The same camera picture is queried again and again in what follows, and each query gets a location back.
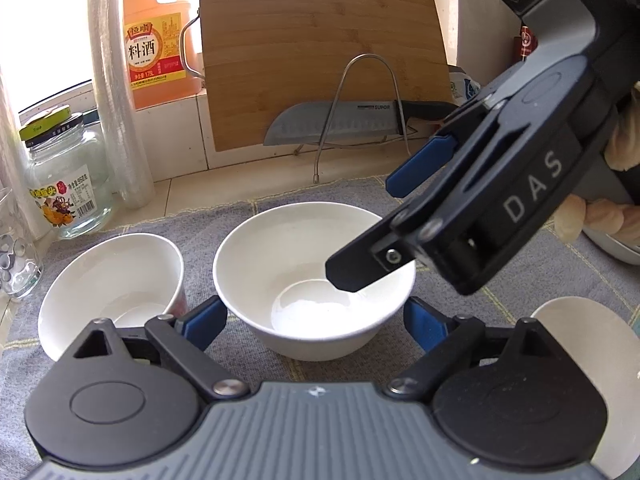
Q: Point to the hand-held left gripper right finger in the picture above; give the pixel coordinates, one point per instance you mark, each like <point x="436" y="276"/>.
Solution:
<point x="422" y="320"/>

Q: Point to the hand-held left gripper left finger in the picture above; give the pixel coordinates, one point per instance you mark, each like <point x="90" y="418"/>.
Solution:
<point x="205" y="320"/>

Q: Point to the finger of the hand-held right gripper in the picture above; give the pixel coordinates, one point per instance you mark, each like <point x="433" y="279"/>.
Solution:
<point x="417" y="162"/>
<point x="355" y="270"/>

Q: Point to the plain white bowl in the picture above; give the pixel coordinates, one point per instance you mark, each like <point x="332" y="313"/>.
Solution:
<point x="280" y="260"/>

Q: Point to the white plate with fruit print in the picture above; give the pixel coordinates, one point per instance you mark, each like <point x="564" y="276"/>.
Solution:
<point x="615" y="250"/>

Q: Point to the person's right hand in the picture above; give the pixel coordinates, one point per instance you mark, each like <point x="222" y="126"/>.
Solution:
<point x="600" y="217"/>

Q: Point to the white and blue salt bag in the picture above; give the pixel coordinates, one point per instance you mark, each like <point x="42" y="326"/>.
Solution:
<point x="465" y="87"/>

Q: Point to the grey checked cloth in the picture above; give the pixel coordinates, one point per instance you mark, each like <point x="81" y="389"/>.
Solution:
<point x="200" y="220"/>

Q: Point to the white bowl with pink flowers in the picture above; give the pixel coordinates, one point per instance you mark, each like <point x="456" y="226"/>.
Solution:
<point x="100" y="275"/>

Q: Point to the dark vinegar bottle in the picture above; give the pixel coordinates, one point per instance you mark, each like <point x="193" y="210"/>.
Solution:
<point x="526" y="42"/>

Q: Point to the small white bowl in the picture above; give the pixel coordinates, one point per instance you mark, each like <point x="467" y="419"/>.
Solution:
<point x="585" y="340"/>

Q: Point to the bamboo cutting board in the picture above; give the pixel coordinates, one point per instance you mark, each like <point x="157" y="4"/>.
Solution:
<point x="300" y="25"/>

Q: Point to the clear drinking glass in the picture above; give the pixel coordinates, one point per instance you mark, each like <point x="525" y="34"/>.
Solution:
<point x="17" y="260"/>

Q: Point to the glass jar with green lid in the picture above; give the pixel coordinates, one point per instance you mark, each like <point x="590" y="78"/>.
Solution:
<point x="65" y="180"/>

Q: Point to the sleeve of clear plastic cups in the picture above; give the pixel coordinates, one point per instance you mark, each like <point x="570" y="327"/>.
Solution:
<point x="120" y="110"/>

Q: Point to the cooking wine jug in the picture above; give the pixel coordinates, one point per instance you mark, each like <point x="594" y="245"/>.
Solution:
<point x="150" y="60"/>

